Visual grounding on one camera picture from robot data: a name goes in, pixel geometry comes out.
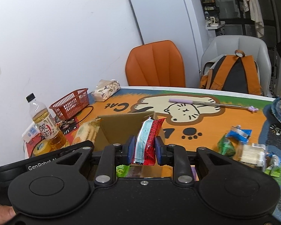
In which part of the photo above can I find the clear wafer packet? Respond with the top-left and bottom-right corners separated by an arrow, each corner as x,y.
236,143 -> 267,169

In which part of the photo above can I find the tea bottle with black cap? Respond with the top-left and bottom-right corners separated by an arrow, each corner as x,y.
26,93 -> 70,152

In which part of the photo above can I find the blue ceramic plate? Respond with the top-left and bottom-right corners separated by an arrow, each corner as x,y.
264,97 -> 281,128

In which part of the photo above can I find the orange chair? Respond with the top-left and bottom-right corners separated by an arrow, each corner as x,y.
125,40 -> 186,88

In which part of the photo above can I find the cardboard box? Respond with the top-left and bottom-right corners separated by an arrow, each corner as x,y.
92,111 -> 197,181

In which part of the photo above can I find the colourful cat table mat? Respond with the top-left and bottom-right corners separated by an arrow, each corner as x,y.
23,87 -> 281,216

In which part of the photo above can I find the black cable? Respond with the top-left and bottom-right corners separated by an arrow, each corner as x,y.
53,105 -> 94,132

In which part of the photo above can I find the orange and black backpack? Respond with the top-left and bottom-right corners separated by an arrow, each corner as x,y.
200,50 -> 263,96

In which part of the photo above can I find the white hanging garment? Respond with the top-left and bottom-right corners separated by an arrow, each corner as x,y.
245,0 -> 265,38

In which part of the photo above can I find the blue snack packet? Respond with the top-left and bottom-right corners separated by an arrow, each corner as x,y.
225,125 -> 252,143

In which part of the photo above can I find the light grey chair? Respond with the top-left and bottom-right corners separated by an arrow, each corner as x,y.
200,35 -> 272,97

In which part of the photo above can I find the white refrigerator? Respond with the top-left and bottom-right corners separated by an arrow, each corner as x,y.
128,0 -> 210,85

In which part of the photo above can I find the person's left hand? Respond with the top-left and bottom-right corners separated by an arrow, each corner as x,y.
0,205 -> 16,225

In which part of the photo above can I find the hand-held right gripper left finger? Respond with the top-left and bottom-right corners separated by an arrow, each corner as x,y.
57,136 -> 136,185

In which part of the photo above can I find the yellow tape roll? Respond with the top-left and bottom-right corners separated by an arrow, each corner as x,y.
33,141 -> 52,156

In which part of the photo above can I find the purple telescopic stick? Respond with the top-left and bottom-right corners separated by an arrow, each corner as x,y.
169,98 -> 258,113

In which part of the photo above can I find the patterned tissue pack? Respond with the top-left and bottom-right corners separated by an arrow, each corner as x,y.
91,79 -> 121,102

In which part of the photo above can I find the red plastic basket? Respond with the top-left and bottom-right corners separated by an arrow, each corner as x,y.
49,88 -> 90,121

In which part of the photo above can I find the red snack packet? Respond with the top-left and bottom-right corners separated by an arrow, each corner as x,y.
131,116 -> 166,166

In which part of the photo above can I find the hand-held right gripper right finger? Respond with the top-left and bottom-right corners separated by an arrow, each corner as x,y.
155,136 -> 230,185

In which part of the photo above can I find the green triangular snack packet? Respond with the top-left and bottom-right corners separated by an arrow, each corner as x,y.
217,133 -> 237,158

